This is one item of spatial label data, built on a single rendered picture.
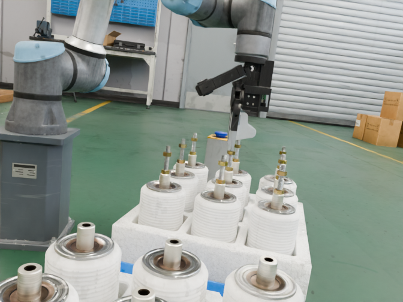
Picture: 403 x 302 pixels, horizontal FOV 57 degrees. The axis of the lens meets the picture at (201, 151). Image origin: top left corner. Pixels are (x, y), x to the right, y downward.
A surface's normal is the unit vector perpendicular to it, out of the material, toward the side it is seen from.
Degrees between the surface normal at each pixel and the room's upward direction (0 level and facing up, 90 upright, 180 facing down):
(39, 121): 72
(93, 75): 104
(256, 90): 90
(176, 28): 90
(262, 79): 90
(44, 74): 90
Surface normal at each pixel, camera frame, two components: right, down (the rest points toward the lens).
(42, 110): 0.61, -0.07
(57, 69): 0.88, 0.18
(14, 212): 0.09, 0.20
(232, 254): -0.22, 0.16
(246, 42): -0.48, 0.11
